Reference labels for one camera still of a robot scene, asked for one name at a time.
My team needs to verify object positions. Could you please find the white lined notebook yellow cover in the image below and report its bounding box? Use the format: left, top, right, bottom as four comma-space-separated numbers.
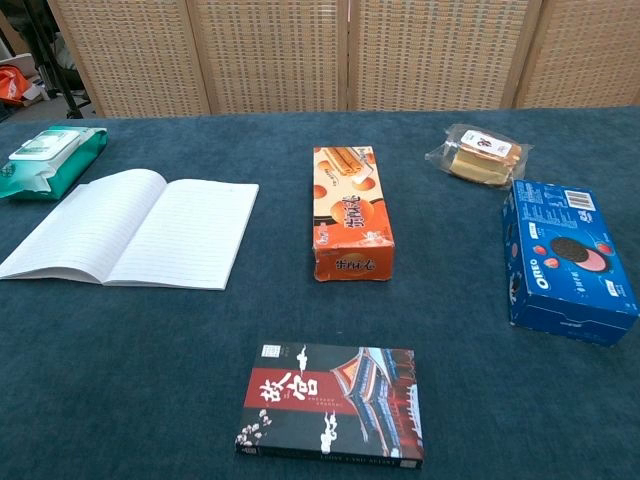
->
0, 168, 260, 291

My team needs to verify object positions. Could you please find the orange egg roll snack box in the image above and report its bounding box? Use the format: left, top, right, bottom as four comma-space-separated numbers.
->
312, 145, 396, 284

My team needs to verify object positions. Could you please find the dark book with red band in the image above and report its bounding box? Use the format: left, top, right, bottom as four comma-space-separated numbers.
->
235, 342, 425, 471

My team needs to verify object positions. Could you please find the packaged cake slices clear wrap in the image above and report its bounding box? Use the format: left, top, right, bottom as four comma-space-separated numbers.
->
424, 123, 534, 188

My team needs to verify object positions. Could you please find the wooden woven folding screen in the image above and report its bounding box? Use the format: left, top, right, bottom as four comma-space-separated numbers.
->
45, 0, 640, 119

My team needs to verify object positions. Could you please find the blue Oreo cookie box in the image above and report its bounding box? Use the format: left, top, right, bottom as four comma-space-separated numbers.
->
501, 178, 640, 348

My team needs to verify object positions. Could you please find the green wet wipes pack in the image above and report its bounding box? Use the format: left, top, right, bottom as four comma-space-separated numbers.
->
0, 125, 109, 202

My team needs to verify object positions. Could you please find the black tripod stand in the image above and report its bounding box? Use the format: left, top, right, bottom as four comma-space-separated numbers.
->
17, 0, 93, 120

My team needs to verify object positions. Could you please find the orange bag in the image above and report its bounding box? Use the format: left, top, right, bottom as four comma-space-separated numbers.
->
0, 67, 32, 105

